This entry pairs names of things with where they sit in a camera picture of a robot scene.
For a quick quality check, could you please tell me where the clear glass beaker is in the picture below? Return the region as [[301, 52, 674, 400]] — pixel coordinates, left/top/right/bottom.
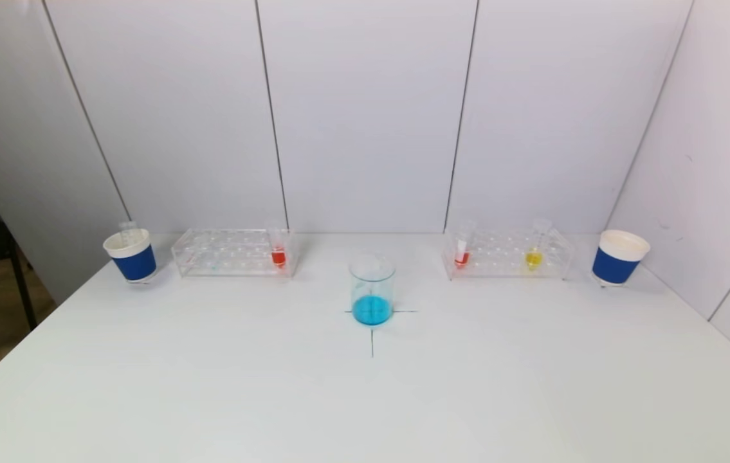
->
[[349, 253, 397, 327]]

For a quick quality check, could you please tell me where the test tube with yellow pigment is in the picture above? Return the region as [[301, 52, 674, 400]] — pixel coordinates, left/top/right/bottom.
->
[[525, 219, 553, 271]]

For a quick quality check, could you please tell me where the clear acrylic test tube rack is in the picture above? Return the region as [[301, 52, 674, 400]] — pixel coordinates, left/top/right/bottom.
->
[[442, 226, 576, 280], [170, 228, 296, 278]]

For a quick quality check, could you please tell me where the blue and white paper cup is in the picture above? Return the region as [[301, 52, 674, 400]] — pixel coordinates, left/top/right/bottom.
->
[[592, 230, 652, 287], [103, 228, 157, 284]]

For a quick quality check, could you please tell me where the test tube with red pigment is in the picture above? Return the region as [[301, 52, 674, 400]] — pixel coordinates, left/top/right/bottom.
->
[[264, 220, 288, 269], [455, 220, 476, 269]]

